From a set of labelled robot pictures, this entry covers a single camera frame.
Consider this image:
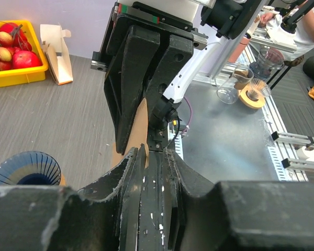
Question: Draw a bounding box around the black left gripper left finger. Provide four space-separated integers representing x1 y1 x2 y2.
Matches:
0 147 146 250

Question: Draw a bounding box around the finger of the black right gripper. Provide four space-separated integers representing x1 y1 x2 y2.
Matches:
104 25 160 154
145 35 193 112

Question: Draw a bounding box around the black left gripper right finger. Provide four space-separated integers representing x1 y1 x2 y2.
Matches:
163 149 314 250

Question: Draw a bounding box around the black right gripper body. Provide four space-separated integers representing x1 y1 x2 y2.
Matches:
91 1 208 72

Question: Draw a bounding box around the wooden ring dripper holder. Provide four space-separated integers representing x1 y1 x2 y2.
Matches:
59 174 66 186

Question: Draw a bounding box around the brown paper coffee filter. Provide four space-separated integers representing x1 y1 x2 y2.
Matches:
125 98 149 168

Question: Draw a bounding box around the blue ribbed glass dripper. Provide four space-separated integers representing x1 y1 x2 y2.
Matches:
0 151 62 186

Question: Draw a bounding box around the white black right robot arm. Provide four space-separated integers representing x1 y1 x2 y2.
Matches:
91 1 263 154

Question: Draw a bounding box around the spare clear glass dripper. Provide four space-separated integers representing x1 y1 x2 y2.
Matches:
246 78 271 101

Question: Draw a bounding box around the dark glass dripper on floor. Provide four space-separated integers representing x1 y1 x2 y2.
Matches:
249 47 284 81

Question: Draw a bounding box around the red apple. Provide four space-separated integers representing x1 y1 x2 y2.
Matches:
12 51 42 69

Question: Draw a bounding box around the red tomato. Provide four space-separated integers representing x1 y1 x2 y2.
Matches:
0 22 27 43

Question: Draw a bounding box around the yellow plastic fruit tray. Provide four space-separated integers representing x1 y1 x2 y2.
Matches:
0 20 48 87

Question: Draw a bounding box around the person in white shirt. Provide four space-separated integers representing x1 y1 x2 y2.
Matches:
259 0 314 53

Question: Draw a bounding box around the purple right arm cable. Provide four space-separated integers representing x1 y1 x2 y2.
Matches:
179 95 195 136

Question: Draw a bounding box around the white slotted cable duct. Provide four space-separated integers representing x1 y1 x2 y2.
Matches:
167 122 184 159

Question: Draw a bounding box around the spare wooden ring holder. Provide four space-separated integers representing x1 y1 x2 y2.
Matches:
238 85 265 110

